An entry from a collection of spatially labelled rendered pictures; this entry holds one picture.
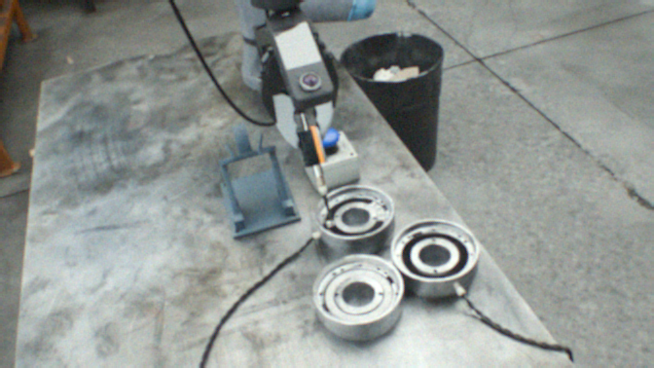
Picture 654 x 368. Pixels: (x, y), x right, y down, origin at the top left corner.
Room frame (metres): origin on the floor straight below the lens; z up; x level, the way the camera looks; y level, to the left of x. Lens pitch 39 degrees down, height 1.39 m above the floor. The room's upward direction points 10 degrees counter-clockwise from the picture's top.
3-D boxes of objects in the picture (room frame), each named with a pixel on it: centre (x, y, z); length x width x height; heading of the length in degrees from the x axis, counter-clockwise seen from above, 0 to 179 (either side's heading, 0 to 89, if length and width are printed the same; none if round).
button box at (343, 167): (0.76, -0.02, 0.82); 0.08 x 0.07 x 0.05; 12
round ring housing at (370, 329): (0.48, -0.02, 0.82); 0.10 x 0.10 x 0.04
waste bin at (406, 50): (1.78, -0.29, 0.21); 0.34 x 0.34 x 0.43
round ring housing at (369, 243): (0.61, -0.04, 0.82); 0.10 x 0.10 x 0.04
